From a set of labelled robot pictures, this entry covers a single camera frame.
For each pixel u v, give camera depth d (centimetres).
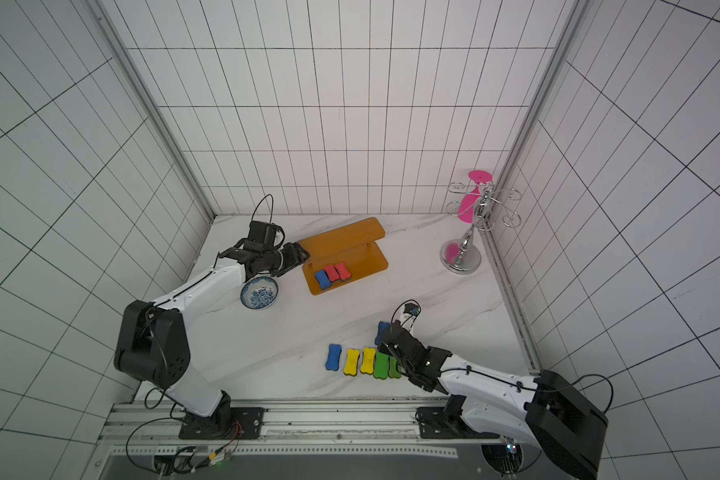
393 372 78
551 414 41
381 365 80
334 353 84
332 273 100
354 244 95
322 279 98
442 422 64
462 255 106
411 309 75
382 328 88
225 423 66
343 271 100
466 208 83
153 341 45
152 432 72
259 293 96
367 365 81
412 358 62
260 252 69
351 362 81
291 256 79
